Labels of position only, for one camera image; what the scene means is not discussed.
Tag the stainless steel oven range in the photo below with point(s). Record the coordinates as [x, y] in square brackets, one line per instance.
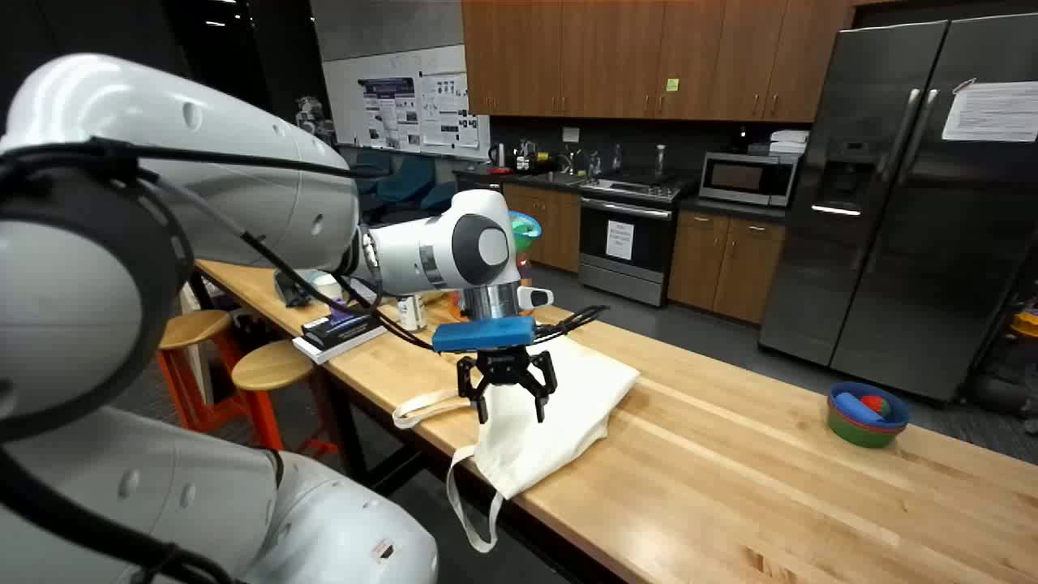
[628, 244]

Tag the white paper on refrigerator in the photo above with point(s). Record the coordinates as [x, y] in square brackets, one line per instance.
[990, 112]

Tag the wide wooden base cabinet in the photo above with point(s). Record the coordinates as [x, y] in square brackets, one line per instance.
[723, 265]

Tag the black metal table frame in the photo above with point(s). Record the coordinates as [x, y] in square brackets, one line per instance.
[338, 424]

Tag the stainless steel refrigerator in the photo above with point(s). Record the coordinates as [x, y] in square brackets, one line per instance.
[909, 215]

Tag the teal office chair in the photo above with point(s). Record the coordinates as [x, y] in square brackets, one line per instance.
[405, 187]

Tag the green sticky note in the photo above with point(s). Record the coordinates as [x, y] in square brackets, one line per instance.
[672, 85]

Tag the yellow plastic item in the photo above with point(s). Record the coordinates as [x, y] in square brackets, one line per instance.
[1027, 327]

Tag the narrow wooden base cabinet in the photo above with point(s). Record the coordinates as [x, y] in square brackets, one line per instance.
[551, 229]

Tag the stacked coloured plastic bowls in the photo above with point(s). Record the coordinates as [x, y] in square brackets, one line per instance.
[863, 415]

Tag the white stack on microwave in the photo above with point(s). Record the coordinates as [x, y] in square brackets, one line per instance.
[788, 145]

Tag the silver microwave oven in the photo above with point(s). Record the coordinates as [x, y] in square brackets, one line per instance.
[746, 178]

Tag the white cloth shopping bag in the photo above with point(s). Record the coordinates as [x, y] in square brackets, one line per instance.
[578, 407]

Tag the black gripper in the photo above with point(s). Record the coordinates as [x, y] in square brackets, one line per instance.
[506, 365]

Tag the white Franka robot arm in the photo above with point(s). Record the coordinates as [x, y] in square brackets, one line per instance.
[107, 108]

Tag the white wall poster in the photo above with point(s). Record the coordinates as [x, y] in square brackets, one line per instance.
[408, 102]

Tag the white book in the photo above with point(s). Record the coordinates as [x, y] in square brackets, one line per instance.
[345, 351]

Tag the wooden wall cabinets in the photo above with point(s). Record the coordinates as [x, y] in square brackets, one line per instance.
[605, 52]

